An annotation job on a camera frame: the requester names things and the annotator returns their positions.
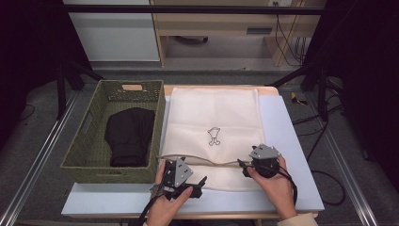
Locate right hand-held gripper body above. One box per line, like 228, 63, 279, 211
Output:
248, 143, 282, 179

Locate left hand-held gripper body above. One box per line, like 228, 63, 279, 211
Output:
150, 156, 194, 201

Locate white drawstring cloth bag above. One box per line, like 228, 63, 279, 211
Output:
157, 87, 266, 192

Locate black garment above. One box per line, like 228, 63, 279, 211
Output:
104, 106, 156, 169

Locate green woven basket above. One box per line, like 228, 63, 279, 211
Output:
60, 79, 167, 185

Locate person's right hand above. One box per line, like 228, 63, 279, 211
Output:
247, 156, 297, 220

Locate person's left hand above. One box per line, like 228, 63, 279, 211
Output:
146, 160, 194, 226

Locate yellow and black tool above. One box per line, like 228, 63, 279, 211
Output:
290, 91, 309, 106

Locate black metal stand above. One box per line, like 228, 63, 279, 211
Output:
56, 58, 105, 121
268, 61, 331, 122

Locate wooden desk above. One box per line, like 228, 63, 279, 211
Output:
150, 0, 327, 68

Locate white cabinet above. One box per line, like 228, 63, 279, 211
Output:
62, 0, 161, 62

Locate black horizontal bar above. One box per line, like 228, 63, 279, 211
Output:
61, 4, 325, 15

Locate right hand-held gripper cable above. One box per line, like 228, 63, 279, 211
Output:
276, 165, 298, 205

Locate hand-held gripper cable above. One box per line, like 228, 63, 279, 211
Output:
276, 165, 298, 205
136, 192, 165, 226

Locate left hand-held gripper cable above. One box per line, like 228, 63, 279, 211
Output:
136, 192, 165, 226

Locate aluminium rail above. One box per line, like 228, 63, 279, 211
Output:
304, 91, 380, 226
0, 89, 80, 226

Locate hanging black cables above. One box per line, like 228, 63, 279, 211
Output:
272, 1, 308, 68

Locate thin black floor cable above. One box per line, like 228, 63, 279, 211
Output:
18, 104, 36, 122

